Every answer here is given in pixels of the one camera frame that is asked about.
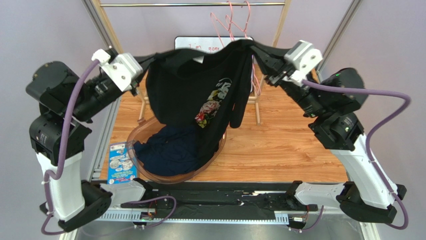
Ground black floral t-shirt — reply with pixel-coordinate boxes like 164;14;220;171
134;38;294;174

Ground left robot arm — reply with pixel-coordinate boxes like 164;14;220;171
26;49;145;233

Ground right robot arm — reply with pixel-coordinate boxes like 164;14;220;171
254;49;411;226

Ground metal hanging rod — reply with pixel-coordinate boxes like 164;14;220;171
99;2;286;8

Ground whiteboard with red writing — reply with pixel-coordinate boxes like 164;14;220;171
174;36;246;53

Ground navy blue garment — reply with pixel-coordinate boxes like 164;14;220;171
133;125;202;177

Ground transparent brown plastic basin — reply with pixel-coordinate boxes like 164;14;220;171
126;116;227;185

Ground blue illustrated booklet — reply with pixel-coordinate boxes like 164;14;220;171
107;142;138;185

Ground rear pink wire hanger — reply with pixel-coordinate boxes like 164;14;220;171
225;0;262;96

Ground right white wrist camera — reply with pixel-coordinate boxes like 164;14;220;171
283;40;323;87

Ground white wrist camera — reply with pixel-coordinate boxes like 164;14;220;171
283;40;323;87
91;49;143;92

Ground wooden clothes rack frame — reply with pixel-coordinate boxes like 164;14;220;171
83;0;292;126

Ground right aluminium frame post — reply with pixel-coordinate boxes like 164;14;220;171
316;0;363;74

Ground aluminium frame post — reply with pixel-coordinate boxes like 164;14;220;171
316;0;363;74
82;0;124;54

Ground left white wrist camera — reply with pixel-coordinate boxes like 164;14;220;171
91;49;143;92

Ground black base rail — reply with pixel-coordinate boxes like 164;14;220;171
120;181;321;220

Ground left aluminium frame post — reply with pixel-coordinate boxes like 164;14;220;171
82;0;124;54

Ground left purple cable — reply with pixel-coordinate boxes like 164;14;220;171
40;59;177;236

